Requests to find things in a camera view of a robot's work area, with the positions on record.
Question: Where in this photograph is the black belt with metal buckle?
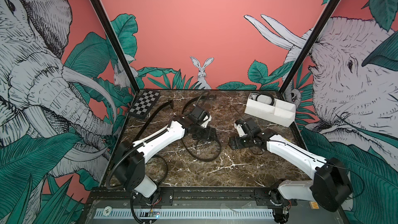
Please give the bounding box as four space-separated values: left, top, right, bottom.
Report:
249 92 275 106

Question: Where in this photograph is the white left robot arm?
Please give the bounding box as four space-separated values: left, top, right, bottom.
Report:
105 106 216 198

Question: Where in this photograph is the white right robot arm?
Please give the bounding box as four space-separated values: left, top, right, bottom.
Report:
229 118 353 212

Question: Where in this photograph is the white divided storage box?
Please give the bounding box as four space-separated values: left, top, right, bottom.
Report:
245 98 296 127

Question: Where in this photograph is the long black belt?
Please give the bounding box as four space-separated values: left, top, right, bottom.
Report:
105 100 174 190

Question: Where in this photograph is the black white checkerboard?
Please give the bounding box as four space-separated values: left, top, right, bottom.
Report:
129 89 160 119

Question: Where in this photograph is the orange warning sticker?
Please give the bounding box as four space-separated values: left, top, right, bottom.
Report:
309 201 320 209

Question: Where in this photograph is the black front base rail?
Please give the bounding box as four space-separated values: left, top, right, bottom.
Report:
90 186 330 207

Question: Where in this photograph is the white slotted cable duct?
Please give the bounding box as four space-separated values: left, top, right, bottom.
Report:
94 208 274 220

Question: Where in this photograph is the black frame post left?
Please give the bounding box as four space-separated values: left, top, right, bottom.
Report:
90 0 140 93

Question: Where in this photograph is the black frame post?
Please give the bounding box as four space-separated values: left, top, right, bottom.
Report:
90 0 140 93
278 0 341 94

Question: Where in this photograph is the black frame post right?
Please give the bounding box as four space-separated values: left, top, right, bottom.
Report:
278 0 341 94

